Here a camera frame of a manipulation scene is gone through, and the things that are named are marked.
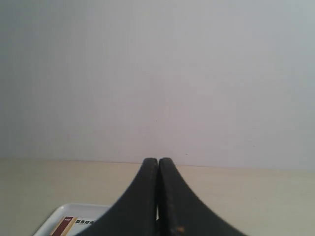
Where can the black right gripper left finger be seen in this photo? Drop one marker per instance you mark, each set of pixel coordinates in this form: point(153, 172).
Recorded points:
point(134, 213)

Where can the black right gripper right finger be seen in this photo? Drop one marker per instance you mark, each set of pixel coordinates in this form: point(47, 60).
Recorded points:
point(181, 212)

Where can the white medicine box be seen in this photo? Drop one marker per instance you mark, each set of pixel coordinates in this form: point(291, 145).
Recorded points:
point(71, 226)

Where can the white plastic tray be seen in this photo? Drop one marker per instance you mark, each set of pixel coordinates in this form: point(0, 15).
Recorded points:
point(77, 210)

